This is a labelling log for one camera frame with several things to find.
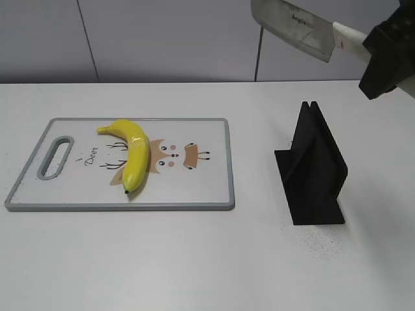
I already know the steel cleaver white handle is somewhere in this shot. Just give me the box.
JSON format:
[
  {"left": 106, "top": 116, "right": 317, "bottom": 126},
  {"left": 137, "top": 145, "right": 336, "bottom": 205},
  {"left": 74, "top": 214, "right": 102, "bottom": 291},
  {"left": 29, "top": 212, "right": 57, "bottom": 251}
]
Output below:
[{"left": 250, "top": 0, "right": 415, "bottom": 100}]

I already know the yellow plastic banana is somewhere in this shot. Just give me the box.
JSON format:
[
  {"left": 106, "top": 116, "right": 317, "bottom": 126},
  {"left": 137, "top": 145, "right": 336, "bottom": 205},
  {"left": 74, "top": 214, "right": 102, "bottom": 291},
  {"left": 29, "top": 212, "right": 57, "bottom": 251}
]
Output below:
[{"left": 97, "top": 119, "right": 150, "bottom": 194}]

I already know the white grey-rimmed cutting board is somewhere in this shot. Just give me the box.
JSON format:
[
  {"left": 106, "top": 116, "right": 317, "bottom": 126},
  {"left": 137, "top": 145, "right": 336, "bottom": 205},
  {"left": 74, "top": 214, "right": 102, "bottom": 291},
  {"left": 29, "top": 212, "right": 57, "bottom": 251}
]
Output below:
[{"left": 5, "top": 118, "right": 235, "bottom": 211}]

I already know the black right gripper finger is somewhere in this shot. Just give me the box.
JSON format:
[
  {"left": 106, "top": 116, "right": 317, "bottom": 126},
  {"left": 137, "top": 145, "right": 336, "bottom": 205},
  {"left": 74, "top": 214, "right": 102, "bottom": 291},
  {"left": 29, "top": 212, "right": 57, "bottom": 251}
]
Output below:
[{"left": 359, "top": 1, "right": 414, "bottom": 100}]

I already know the black knife stand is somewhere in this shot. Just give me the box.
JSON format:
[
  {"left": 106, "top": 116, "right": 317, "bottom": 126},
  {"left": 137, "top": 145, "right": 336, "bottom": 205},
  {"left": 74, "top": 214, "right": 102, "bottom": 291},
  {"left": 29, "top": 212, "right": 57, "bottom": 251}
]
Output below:
[{"left": 274, "top": 101, "right": 348, "bottom": 225}]

